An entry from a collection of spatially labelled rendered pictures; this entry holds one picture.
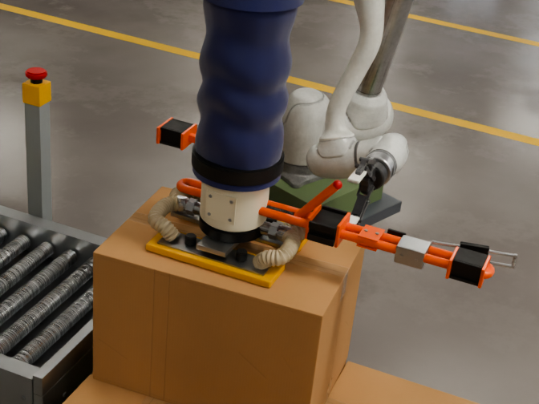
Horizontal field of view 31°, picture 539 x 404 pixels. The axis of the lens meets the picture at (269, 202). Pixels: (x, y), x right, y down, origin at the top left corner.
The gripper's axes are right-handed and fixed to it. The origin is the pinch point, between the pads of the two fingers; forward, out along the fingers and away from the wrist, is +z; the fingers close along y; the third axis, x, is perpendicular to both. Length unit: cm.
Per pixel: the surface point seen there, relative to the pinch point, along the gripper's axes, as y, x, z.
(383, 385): 53, -17, -1
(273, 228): 3.9, 14.6, 15.5
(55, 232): 48, 100, -16
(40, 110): 16, 117, -33
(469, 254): -2.8, -33.4, 13.3
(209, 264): 10.9, 25.2, 28.6
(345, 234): -1.0, -4.3, 17.0
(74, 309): 53, 75, 12
